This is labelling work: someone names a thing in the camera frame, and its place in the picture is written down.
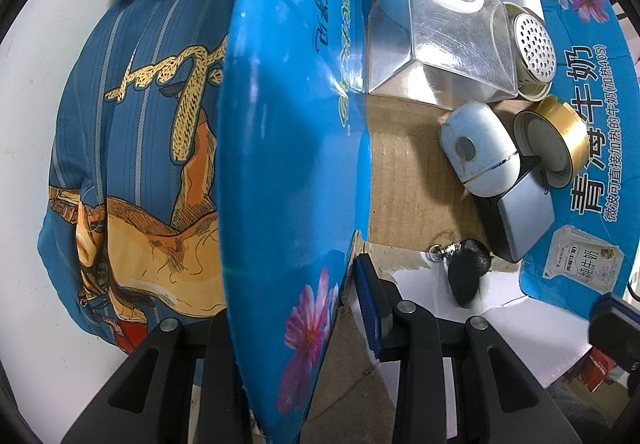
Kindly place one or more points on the white earbuds case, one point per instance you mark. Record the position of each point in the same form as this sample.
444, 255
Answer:
480, 143

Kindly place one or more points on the blue cardboard box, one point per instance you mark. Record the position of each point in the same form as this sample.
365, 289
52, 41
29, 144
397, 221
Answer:
290, 123

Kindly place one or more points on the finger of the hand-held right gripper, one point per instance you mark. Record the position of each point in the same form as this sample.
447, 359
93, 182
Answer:
615, 324

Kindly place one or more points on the round gold tin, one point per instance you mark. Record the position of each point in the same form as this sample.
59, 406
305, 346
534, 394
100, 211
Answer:
560, 133

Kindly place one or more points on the clear plastic box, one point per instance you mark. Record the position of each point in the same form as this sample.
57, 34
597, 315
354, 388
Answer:
450, 58

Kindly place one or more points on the silver power adapter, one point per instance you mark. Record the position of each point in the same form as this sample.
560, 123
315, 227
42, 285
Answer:
525, 214

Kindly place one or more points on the black car key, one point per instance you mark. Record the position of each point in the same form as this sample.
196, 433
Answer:
465, 269

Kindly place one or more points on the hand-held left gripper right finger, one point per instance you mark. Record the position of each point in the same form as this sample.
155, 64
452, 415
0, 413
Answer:
370, 304

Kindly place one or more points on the round perforated metal lid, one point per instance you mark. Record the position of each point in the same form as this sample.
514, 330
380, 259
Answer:
535, 43

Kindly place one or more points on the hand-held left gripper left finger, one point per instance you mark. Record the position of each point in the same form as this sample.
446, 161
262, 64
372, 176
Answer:
150, 364

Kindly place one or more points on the blue striped blanket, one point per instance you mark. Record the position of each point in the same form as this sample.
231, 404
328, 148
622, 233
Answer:
100, 98

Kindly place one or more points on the red printed box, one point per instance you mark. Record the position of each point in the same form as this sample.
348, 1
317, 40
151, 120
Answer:
597, 369

